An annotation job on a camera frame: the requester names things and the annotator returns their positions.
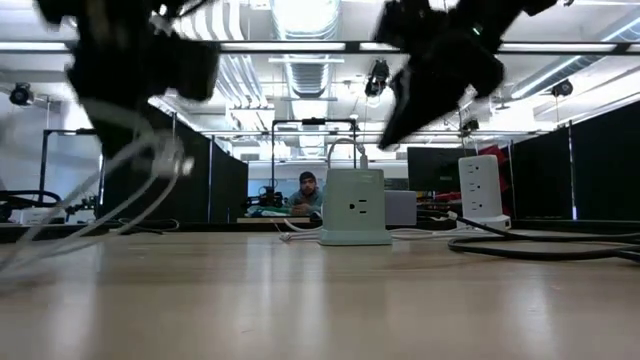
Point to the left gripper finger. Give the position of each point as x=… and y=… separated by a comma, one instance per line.
x=125, y=135

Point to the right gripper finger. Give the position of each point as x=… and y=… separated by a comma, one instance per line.
x=425, y=105
x=402, y=95

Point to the white tower power strip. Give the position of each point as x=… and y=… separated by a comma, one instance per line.
x=480, y=185

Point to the white USB charger adapter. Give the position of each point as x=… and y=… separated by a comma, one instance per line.
x=400, y=207

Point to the mint green cube power strip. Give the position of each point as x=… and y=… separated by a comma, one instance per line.
x=355, y=210

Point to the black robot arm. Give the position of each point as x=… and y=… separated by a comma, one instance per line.
x=25, y=197

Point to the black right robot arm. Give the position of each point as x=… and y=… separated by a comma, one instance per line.
x=505, y=15

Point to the black monitor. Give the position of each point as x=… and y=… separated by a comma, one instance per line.
x=435, y=170

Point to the red cabinet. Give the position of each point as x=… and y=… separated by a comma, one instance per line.
x=502, y=165

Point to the black round spotlight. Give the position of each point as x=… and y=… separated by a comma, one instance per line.
x=562, y=88
x=21, y=95

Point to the black crossbar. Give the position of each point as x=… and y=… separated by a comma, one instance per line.
x=300, y=47

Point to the black partition curtain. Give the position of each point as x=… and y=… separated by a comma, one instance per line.
x=600, y=165
x=225, y=190

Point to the person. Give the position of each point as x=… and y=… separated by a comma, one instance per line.
x=306, y=195

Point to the blue lit monitor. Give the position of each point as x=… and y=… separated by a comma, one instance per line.
x=260, y=185

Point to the beige wooden table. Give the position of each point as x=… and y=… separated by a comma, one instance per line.
x=270, y=219

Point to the black hanging camera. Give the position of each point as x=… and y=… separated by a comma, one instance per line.
x=377, y=80

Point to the black metal station frame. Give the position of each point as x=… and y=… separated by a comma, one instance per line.
x=44, y=160
x=312, y=121

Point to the black aluminium table frame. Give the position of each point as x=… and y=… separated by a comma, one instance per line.
x=225, y=227

